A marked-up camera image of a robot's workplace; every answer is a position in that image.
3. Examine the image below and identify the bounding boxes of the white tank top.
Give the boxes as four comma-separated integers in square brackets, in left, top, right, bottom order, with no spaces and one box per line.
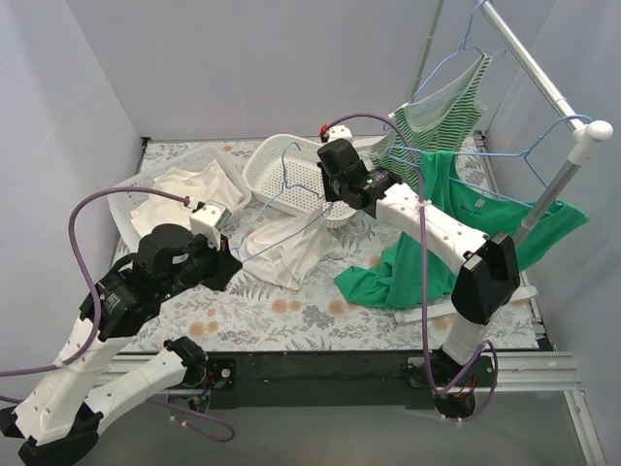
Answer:
[238,208,345,290]

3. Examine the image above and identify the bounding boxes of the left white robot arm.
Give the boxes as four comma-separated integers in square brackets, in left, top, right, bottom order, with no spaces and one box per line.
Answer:
[1,224,242,465]

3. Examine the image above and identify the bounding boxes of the blue hanger with striped top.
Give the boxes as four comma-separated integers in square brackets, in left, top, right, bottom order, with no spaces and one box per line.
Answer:
[400,1,507,115]

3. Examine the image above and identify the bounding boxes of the white cloths in basket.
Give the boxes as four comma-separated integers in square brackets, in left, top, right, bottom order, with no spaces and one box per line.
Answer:
[131,160,243,237]

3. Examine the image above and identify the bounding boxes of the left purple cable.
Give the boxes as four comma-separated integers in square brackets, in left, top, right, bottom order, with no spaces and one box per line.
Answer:
[0,187,237,443]

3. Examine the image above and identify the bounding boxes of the blue hanger with green top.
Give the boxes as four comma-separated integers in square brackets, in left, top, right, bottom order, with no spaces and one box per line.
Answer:
[387,114,593,210]

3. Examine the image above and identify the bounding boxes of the green striped tank top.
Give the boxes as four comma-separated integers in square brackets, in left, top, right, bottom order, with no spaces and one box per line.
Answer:
[369,69,486,188]

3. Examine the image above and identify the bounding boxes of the floral table mat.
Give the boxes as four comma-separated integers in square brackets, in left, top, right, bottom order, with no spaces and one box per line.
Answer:
[123,140,539,353]

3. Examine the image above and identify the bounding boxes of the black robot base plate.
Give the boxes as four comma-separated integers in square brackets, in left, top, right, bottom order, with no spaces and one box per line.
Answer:
[173,350,493,419]

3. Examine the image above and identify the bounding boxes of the silver clothes rack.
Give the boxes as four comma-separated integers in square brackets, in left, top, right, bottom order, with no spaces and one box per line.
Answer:
[395,0,613,324]

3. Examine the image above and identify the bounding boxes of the solid green tank top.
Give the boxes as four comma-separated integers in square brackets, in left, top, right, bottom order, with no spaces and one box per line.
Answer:
[335,150,591,312]

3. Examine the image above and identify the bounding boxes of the blue wire hanger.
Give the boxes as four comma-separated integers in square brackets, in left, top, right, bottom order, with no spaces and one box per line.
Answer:
[228,140,336,263]

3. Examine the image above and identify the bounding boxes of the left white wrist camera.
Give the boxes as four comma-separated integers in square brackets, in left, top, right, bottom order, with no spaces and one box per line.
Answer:
[189,201,231,250]

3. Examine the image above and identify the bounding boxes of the oval white laundry basket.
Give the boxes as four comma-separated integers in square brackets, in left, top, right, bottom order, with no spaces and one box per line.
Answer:
[242,135,360,230]

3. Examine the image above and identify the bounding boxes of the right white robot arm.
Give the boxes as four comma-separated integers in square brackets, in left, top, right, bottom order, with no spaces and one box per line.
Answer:
[316,138,520,386]

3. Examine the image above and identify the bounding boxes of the rectangular white laundry basket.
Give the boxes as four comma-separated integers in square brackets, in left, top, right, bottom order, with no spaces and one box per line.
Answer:
[109,145,251,251]

